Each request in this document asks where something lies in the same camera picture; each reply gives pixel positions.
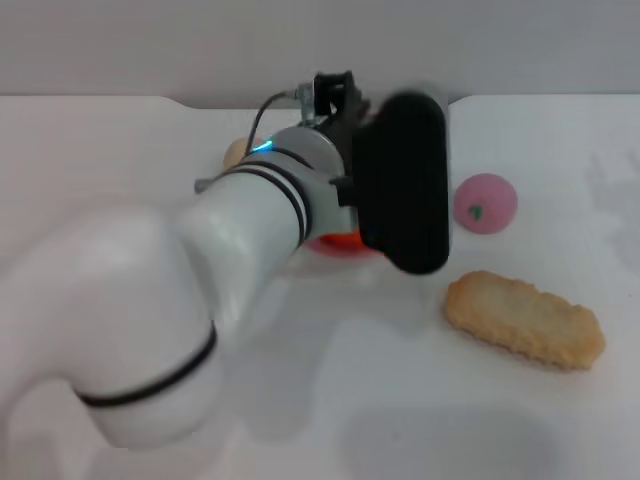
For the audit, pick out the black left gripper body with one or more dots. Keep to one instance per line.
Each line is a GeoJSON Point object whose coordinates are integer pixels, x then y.
{"type": "Point", "coordinates": [340, 115]}

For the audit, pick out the pink toy peach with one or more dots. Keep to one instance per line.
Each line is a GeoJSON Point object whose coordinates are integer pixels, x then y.
{"type": "Point", "coordinates": [487, 202]}

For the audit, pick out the long golden toast bread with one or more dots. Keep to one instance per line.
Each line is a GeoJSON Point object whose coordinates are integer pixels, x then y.
{"type": "Point", "coordinates": [525, 320]}

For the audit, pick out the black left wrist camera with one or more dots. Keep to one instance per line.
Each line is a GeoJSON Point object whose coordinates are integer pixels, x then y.
{"type": "Point", "coordinates": [402, 185]}

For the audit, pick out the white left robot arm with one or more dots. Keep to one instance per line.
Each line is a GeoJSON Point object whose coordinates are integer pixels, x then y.
{"type": "Point", "coordinates": [150, 300]}

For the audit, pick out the orange toy fruit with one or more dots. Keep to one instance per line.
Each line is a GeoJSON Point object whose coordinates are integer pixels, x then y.
{"type": "Point", "coordinates": [345, 242]}

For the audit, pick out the beige round bun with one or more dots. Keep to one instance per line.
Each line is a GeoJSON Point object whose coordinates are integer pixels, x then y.
{"type": "Point", "coordinates": [235, 155]}

